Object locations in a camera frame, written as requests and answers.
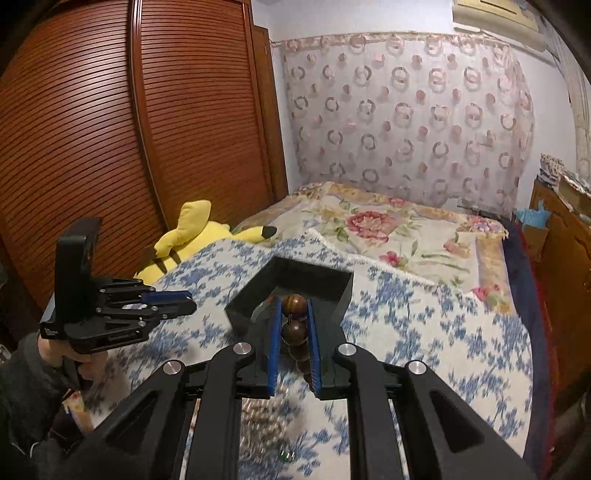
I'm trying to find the beige window curtain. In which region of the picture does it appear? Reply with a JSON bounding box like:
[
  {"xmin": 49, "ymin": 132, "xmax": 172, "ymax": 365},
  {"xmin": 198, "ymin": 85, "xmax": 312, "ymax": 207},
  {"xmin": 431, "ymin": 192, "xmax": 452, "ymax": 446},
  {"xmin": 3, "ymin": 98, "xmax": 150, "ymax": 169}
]
[{"xmin": 566, "ymin": 55, "xmax": 591, "ymax": 176}]

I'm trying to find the brown wooden bead bracelet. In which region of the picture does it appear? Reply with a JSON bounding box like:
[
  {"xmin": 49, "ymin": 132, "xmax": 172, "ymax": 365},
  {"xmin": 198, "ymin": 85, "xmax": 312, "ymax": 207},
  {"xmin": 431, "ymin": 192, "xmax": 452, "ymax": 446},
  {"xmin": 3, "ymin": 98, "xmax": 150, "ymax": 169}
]
[{"xmin": 281, "ymin": 294, "xmax": 312, "ymax": 384}]

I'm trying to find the black jewelry box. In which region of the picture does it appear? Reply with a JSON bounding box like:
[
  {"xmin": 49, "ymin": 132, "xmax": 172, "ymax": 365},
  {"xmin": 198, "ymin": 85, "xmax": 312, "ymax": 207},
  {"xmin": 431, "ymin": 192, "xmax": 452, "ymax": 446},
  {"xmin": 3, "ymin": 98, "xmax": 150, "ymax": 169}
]
[{"xmin": 225, "ymin": 256, "xmax": 354, "ymax": 365}]

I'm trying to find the pink floral bedspread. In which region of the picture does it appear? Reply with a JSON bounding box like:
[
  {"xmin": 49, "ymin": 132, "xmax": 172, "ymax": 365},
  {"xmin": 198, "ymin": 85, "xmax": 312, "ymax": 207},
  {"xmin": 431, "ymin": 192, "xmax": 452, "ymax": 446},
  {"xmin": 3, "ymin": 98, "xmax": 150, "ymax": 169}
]
[{"xmin": 231, "ymin": 181, "xmax": 513, "ymax": 319}]

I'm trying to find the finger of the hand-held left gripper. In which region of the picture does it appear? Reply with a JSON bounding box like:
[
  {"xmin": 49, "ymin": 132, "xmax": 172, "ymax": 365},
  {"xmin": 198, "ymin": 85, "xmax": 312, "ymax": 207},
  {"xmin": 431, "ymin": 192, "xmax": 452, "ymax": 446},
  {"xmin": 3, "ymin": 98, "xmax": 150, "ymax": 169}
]
[
  {"xmin": 104, "ymin": 300, "xmax": 198, "ymax": 329},
  {"xmin": 99, "ymin": 278, "xmax": 192, "ymax": 306}
]

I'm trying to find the dark blue bed sheet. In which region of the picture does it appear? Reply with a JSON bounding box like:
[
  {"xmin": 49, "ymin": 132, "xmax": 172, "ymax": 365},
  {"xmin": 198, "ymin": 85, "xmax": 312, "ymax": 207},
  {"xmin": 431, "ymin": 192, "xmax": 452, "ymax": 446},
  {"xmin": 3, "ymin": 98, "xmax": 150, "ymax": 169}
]
[{"xmin": 501, "ymin": 217, "xmax": 561, "ymax": 480}]

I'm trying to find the circle patterned sheer curtain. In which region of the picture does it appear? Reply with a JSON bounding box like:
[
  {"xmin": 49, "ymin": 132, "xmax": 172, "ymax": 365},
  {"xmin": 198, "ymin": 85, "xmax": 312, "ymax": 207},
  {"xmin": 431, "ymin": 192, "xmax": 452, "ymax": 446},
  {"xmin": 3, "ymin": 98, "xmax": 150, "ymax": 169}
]
[{"xmin": 272, "ymin": 31, "xmax": 536, "ymax": 217}]

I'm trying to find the brown wooden cabinet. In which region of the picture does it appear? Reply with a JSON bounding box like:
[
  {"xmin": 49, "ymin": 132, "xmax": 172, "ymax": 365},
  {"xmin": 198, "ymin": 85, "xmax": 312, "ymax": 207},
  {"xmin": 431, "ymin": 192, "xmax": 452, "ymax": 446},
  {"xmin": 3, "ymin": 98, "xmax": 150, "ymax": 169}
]
[{"xmin": 526, "ymin": 178, "xmax": 591, "ymax": 416}]

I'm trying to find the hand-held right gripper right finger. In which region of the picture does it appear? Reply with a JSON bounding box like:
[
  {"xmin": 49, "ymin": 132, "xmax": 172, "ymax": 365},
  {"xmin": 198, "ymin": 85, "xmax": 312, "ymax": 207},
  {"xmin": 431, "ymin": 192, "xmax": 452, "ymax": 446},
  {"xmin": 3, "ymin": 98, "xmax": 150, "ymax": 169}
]
[{"xmin": 307, "ymin": 298, "xmax": 539, "ymax": 480}]

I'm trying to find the person's left hand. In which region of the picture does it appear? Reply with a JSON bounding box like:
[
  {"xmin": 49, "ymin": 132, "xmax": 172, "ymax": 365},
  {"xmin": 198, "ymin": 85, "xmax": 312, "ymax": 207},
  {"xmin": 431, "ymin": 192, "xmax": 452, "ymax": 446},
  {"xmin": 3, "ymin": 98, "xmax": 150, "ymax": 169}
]
[{"xmin": 39, "ymin": 340, "xmax": 65, "ymax": 367}]

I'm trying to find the yellow plush toy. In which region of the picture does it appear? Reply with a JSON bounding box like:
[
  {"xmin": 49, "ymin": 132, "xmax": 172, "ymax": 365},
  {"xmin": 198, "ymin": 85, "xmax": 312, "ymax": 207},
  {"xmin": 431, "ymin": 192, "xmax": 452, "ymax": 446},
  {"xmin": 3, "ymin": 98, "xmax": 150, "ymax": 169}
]
[{"xmin": 133, "ymin": 199, "xmax": 278, "ymax": 283}]

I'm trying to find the pile of pearl bead jewelry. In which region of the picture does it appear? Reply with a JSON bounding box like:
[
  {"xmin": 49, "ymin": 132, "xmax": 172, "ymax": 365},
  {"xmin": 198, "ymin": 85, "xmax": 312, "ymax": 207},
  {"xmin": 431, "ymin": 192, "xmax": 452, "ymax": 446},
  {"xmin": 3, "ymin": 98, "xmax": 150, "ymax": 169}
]
[{"xmin": 240, "ymin": 392, "xmax": 317, "ymax": 462}]

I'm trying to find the beige wall air conditioner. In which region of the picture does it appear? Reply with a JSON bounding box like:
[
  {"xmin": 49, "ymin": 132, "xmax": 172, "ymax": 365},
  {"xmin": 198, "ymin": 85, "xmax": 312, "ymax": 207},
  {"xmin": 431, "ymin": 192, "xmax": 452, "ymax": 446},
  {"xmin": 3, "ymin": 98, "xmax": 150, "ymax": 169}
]
[{"xmin": 451, "ymin": 0, "xmax": 548, "ymax": 51}]

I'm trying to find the blue floral cloth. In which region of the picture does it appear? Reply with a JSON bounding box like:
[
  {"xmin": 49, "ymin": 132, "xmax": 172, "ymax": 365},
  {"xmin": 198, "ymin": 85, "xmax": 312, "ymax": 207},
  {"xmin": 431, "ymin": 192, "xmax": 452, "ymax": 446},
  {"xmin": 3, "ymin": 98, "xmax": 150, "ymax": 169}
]
[{"xmin": 60, "ymin": 228, "xmax": 536, "ymax": 480}]

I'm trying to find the person's left forearm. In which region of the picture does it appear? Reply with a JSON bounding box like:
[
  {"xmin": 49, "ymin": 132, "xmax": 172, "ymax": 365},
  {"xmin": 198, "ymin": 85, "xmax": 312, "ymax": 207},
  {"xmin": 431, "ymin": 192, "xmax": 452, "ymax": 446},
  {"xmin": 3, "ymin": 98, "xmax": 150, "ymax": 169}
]
[{"xmin": 0, "ymin": 332, "xmax": 93, "ymax": 480}]

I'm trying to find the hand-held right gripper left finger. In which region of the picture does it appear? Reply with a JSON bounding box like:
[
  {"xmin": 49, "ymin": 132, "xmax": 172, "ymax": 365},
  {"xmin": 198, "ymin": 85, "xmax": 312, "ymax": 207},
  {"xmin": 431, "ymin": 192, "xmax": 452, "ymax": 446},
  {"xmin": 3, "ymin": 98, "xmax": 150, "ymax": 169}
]
[{"xmin": 76, "ymin": 298, "xmax": 284, "ymax": 480}]

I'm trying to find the pile of papers and boxes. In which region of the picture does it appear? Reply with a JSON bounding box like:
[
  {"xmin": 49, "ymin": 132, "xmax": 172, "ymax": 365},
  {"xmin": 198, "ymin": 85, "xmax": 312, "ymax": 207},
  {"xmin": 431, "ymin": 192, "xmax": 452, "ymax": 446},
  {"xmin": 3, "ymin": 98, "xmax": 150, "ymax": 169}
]
[{"xmin": 539, "ymin": 152, "xmax": 591, "ymax": 195}]

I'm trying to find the blue plastic bag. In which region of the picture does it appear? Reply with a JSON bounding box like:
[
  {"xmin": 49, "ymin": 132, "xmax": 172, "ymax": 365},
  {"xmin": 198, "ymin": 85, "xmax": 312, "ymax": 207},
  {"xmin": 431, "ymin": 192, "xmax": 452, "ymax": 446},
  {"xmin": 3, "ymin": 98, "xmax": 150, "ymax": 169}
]
[{"xmin": 513, "ymin": 208, "xmax": 550, "ymax": 229}]

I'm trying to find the brown slatted wooden wardrobe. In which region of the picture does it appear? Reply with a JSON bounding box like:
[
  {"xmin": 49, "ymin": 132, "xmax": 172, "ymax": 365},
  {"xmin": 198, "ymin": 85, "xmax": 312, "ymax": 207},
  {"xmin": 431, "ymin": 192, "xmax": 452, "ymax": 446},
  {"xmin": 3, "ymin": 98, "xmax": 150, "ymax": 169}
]
[{"xmin": 0, "ymin": 0, "xmax": 289, "ymax": 365}]

